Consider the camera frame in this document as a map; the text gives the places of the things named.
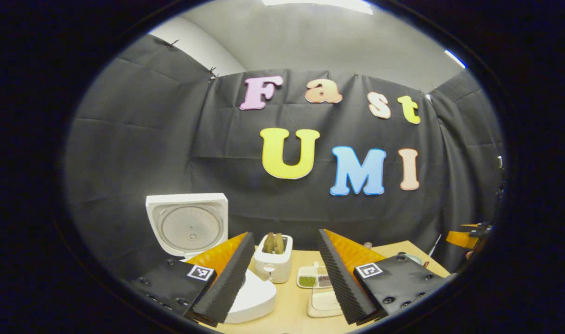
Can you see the glass dish of rice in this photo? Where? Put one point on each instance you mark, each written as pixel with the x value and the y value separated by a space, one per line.
pixel 324 304

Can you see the black backdrop cloth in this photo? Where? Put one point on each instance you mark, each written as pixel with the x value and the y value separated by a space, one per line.
pixel 138 162

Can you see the white rice cooker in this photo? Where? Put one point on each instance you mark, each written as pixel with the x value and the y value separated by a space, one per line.
pixel 189 222

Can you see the white divided grain dish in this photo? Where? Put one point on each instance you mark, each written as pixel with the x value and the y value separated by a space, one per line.
pixel 310 278

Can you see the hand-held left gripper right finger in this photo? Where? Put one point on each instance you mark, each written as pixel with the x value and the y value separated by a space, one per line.
pixel 342 287

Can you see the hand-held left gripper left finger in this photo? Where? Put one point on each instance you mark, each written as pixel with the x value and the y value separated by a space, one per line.
pixel 231 283

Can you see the white toaster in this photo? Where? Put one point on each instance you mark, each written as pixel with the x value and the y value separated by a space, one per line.
pixel 273 266

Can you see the small ceiling light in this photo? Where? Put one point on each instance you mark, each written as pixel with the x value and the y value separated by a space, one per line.
pixel 454 59

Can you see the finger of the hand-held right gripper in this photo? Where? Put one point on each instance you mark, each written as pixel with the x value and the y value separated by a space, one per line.
pixel 460 239

